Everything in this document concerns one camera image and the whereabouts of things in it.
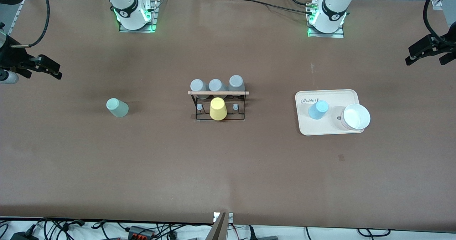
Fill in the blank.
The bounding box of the pale green cup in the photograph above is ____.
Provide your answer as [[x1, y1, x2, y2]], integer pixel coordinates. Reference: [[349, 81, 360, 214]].
[[106, 98, 129, 118]]

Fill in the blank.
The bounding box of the light blue cup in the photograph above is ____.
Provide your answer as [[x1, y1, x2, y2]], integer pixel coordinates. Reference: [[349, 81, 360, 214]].
[[308, 100, 330, 120]]

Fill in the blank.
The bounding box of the white bowl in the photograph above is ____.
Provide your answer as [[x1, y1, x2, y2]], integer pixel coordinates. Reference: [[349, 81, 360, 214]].
[[340, 103, 371, 131]]

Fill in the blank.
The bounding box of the cream rabbit print tray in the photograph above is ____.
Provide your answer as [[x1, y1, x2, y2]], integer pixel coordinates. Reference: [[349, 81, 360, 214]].
[[295, 89, 366, 136]]

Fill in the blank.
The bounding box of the grey cup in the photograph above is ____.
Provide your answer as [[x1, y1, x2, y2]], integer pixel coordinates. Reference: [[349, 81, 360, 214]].
[[190, 79, 209, 99], [228, 75, 246, 96], [208, 78, 228, 98]]

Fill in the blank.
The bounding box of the black power adapter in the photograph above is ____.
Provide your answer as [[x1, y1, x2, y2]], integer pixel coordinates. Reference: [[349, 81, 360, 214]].
[[11, 231, 38, 240]]

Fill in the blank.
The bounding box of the yellow cup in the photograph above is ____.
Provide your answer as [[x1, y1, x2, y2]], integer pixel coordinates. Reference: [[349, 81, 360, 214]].
[[209, 97, 228, 121]]

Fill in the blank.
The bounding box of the black orange connector box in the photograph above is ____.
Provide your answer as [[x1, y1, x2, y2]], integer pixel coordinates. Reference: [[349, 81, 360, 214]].
[[128, 225, 156, 239]]

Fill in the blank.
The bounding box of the silver aluminium rail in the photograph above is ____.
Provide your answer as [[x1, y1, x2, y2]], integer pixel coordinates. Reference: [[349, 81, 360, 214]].
[[7, 0, 37, 36]]

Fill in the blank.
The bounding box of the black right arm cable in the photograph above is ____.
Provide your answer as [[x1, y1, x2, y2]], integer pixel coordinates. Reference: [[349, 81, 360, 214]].
[[11, 0, 51, 48]]

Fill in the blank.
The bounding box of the black floor cable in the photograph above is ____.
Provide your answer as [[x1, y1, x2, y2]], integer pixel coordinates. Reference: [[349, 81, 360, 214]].
[[357, 228, 392, 238], [36, 217, 86, 240]]

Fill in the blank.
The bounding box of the black wire cup rack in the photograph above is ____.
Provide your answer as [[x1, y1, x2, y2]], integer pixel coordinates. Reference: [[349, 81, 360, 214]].
[[188, 90, 250, 122]]

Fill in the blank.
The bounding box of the grey camera stand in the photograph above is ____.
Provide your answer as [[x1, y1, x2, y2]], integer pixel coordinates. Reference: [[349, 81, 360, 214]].
[[207, 211, 234, 240]]

